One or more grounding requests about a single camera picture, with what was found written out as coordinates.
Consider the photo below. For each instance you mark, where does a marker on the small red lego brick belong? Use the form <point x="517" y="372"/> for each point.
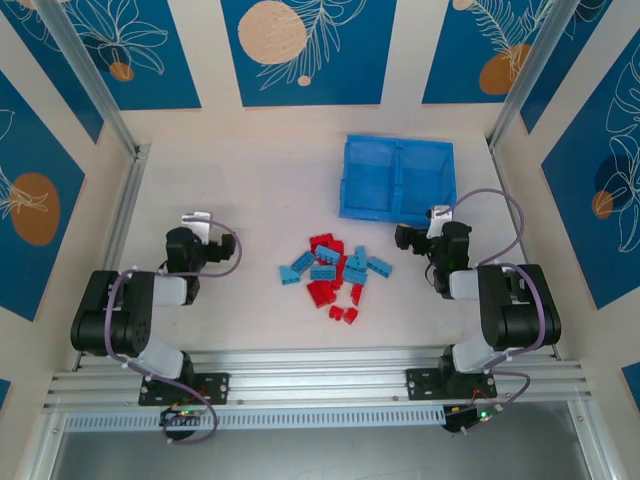
<point x="336" y="285"/>
<point x="335" y="313"/>
<point x="351" y="315"/>

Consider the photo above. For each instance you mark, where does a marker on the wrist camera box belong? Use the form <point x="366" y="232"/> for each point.
<point x="440" y="216"/>
<point x="197" y="222"/>

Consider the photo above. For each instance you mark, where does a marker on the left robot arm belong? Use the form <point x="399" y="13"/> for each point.
<point x="100" y="310"/>

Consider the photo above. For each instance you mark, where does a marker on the blue floral wall panel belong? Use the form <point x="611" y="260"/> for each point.
<point x="350" y="50"/>
<point x="30" y="150"/>
<point x="575" y="65"/>
<point x="45" y="65"/>
<point x="450" y="50"/>
<point x="165" y="75"/>
<point x="575" y="225"/>
<point x="632" y="382"/>
<point x="4" y="395"/>

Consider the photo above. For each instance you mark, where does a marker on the blue lego wedge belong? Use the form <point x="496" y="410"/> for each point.
<point x="289" y="276"/>

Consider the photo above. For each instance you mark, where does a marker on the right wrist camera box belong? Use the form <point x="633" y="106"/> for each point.
<point x="440" y="216"/>

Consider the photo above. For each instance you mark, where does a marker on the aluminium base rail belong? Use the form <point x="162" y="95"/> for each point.
<point x="320" y="380"/>

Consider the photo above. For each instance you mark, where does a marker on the aluminium side rail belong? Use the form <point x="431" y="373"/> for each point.
<point x="500" y="170"/>
<point x="127" y="200"/>

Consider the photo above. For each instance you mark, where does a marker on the large red lego brick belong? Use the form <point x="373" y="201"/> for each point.
<point x="320" y="294"/>

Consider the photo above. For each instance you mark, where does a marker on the aluminium frame post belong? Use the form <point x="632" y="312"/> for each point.
<point x="90" y="75"/>
<point x="534" y="75"/>

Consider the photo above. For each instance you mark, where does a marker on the blue plastic bin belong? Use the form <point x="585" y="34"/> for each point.
<point x="425" y="185"/>
<point x="370" y="180"/>

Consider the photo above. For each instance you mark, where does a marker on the blue lego brick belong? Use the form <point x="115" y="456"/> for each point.
<point x="327" y="254"/>
<point x="354" y="274"/>
<point x="302" y="261"/>
<point x="322" y="272"/>
<point x="360" y="253"/>
<point x="380" y="266"/>

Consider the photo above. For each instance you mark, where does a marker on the small circuit board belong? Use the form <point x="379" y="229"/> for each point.
<point x="180" y="414"/>
<point x="465" y="417"/>

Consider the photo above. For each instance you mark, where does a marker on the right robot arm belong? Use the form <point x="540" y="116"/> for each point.
<point x="520" y="310"/>

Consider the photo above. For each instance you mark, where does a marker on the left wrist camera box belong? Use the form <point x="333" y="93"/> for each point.
<point x="197" y="222"/>

